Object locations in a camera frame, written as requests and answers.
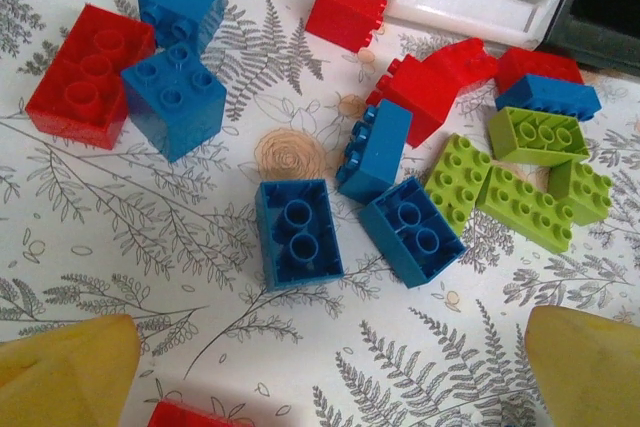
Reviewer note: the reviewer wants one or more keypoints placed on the red long lego brick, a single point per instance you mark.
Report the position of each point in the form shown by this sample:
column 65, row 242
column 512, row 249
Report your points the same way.
column 65, row 97
column 540, row 64

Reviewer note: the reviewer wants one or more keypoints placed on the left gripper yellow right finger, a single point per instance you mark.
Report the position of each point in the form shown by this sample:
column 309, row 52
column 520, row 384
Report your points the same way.
column 590, row 377

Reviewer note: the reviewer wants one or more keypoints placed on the black plastic bin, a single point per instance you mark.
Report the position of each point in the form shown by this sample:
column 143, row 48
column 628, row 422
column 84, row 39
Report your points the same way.
column 600, row 42

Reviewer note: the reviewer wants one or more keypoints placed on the blue long lego brick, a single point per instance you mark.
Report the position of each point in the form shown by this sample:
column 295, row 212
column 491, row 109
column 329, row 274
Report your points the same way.
column 550, row 94

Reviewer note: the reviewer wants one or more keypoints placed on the green long lego brick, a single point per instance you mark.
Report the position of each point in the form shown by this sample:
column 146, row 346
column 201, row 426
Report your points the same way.
column 457, row 182
column 525, row 212
column 540, row 139

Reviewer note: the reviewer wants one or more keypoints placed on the red square lego brick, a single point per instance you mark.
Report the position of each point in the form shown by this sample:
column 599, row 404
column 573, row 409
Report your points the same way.
column 342, row 7

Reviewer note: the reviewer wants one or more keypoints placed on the green short lego brick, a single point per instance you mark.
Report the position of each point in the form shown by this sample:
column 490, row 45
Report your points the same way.
column 585, row 194

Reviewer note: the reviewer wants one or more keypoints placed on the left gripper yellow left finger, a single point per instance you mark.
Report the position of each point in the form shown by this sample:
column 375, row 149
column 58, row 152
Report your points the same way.
column 55, row 382

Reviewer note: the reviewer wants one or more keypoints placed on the red sloped lego brick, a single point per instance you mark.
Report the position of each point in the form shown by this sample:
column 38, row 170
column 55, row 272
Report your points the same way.
column 465, row 64

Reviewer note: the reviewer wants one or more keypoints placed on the floral fern print tablecloth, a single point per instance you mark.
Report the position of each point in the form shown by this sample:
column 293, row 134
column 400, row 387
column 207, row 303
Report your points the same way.
column 150, row 247

